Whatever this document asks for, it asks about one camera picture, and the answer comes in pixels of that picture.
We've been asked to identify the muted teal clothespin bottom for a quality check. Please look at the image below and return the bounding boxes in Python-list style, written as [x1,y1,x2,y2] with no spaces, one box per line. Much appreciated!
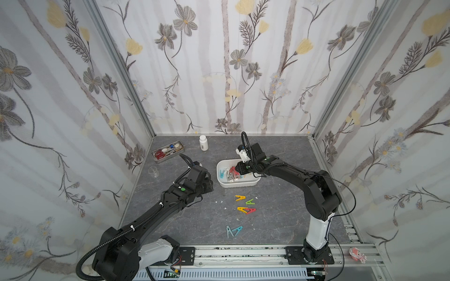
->
[226,226,234,239]

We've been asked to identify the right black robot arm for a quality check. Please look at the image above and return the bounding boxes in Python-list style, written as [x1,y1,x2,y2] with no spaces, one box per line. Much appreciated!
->
[236,132,349,265]

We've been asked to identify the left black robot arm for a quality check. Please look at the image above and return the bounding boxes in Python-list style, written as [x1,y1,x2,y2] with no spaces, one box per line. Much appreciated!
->
[75,154,213,281]

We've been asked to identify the white storage box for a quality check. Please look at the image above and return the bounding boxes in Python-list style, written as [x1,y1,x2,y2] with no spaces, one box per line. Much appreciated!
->
[216,159,260,188]

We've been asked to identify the white pill bottle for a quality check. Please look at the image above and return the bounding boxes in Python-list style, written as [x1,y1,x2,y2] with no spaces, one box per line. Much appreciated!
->
[199,135,209,151]

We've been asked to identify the metal tray with tools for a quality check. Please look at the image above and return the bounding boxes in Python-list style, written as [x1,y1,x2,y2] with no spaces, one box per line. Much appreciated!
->
[151,141,185,163]

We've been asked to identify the pink white small object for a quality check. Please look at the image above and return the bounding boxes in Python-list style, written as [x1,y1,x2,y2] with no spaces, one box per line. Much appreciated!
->
[349,247,367,264]

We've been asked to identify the yellow clothespin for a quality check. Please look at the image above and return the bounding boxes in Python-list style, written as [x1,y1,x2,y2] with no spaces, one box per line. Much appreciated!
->
[235,195,246,201]
[237,207,248,214]

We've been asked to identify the red clothespin pile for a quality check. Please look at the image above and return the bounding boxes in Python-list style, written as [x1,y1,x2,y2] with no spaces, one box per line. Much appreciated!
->
[229,166,240,177]

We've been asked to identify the aluminium front rail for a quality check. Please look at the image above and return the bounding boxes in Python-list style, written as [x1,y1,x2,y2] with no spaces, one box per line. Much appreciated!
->
[94,244,387,281]

